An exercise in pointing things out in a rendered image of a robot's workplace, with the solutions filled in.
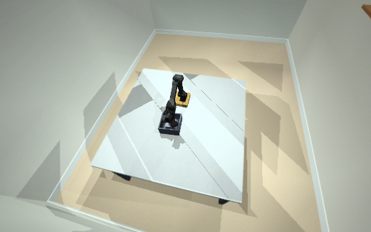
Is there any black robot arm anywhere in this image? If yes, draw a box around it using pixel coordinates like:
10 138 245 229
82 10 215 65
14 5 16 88
162 74 187 123

